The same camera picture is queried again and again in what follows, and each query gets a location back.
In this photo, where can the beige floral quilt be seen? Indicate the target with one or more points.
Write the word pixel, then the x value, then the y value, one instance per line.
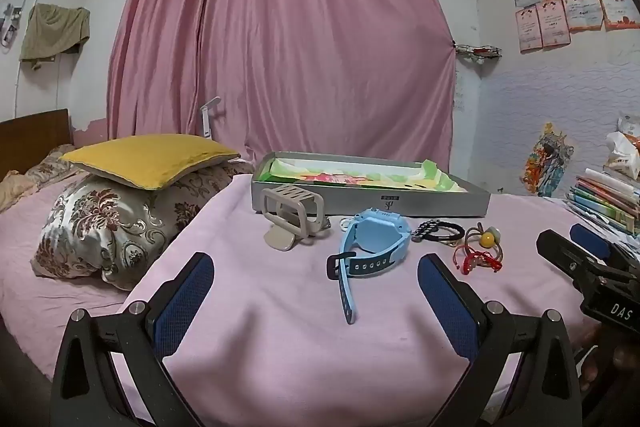
pixel 20 187

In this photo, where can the white plastic bag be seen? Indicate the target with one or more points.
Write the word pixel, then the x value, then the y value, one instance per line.
pixel 622 147

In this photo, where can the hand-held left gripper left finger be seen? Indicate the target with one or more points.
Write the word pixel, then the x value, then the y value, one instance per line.
pixel 185 302

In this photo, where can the pink table cloth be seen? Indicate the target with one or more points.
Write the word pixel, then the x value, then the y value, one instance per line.
pixel 280 357

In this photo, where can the beige hair claw clip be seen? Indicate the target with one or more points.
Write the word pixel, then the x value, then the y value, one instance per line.
pixel 280 239

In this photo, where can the colourful cartoon wall sticker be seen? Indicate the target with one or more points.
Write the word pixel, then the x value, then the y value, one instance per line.
pixel 547 162

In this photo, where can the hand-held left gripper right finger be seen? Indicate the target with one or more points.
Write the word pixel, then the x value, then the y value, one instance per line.
pixel 445 307

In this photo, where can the colourful cartoon box liner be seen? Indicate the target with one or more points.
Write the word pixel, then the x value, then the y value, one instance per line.
pixel 350 172

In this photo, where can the yellow pillow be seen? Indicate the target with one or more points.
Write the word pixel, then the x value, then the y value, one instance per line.
pixel 150 159

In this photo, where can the grey shallow box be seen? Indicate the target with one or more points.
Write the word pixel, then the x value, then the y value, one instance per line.
pixel 370 206

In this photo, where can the green hanging cloth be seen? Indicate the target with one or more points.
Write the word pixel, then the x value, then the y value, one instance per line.
pixel 52 29

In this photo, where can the pink curtain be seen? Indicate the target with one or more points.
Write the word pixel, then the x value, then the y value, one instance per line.
pixel 300 32

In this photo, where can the blue watch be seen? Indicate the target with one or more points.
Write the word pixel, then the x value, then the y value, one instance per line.
pixel 375 232

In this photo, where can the stack of books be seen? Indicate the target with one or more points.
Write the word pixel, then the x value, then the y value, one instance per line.
pixel 605 202

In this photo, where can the wall hook device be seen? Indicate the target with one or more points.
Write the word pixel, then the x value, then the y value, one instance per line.
pixel 11 24

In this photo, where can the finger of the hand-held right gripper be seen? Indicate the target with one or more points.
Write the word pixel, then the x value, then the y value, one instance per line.
pixel 590 239
pixel 555 247

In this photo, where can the person's right hand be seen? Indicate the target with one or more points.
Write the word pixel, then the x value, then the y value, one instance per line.
pixel 591 364

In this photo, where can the white folding desk lamp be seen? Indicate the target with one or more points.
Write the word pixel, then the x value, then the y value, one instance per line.
pixel 207 122

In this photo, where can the wooden headboard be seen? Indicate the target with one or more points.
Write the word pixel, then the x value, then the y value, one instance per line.
pixel 35 137

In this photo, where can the floral satin pillow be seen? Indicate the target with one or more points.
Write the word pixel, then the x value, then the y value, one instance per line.
pixel 100 227

